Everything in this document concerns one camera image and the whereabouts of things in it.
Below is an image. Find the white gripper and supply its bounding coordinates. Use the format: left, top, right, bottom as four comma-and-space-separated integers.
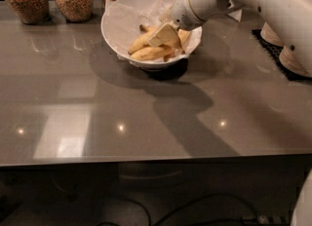
147, 0, 246, 49

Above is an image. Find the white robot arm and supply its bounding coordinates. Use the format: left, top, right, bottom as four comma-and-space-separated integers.
148, 0, 312, 76

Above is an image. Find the right yellow banana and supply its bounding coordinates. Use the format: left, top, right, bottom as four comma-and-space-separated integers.
163, 29, 191, 62

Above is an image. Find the yellow banana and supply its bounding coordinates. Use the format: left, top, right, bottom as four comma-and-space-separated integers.
163, 29, 191, 62
131, 45, 174, 61
127, 24, 183, 56

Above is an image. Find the top yellow banana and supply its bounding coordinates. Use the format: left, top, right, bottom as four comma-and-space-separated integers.
127, 24, 183, 56

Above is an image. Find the bottom yellow banana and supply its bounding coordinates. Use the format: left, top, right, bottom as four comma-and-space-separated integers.
131, 45, 174, 61

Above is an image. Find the white ceramic bowl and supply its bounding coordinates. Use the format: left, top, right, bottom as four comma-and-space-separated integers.
99, 0, 203, 72

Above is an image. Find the white paper bowl liner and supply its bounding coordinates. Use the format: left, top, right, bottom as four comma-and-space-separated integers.
103, 0, 203, 64

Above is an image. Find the white standing sign holder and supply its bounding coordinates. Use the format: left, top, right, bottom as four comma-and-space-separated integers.
227, 0, 244, 22

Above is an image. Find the stack of paper bowls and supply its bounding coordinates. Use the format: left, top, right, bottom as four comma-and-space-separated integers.
260, 22, 284, 47

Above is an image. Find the black rubber mat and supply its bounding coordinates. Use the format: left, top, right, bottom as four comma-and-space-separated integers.
252, 29, 310, 81

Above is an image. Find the black power strip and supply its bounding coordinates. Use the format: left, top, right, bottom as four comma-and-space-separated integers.
241, 215, 290, 226

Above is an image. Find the black floor cable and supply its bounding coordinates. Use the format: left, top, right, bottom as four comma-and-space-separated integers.
97, 193, 257, 226

